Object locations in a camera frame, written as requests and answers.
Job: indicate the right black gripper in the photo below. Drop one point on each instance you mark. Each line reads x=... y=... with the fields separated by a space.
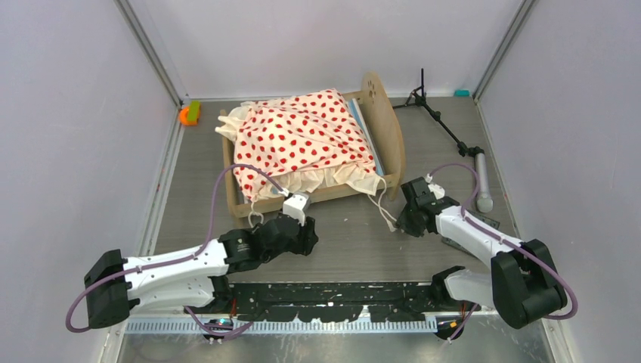
x=404 y=223

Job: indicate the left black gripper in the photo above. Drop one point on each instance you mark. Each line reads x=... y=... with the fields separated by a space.
x=307 y=237

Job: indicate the strawberry print ruffled blanket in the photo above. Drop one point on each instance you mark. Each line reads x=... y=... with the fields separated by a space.
x=305 y=143

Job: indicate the blue striped mattress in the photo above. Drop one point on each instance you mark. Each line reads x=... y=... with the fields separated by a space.
x=357 y=114

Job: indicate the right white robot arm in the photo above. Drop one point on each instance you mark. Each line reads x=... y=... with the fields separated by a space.
x=522 y=283

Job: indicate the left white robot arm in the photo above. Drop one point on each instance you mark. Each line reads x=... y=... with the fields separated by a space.
x=116 y=286

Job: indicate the black tripod stand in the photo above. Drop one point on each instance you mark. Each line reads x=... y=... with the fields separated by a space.
x=484 y=202

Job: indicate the teal small block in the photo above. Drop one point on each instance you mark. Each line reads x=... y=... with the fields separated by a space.
x=463 y=93

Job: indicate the orange green toy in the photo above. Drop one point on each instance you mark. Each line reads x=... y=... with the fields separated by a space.
x=190 y=114

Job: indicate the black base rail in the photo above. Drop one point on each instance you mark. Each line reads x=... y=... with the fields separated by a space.
x=303 y=308

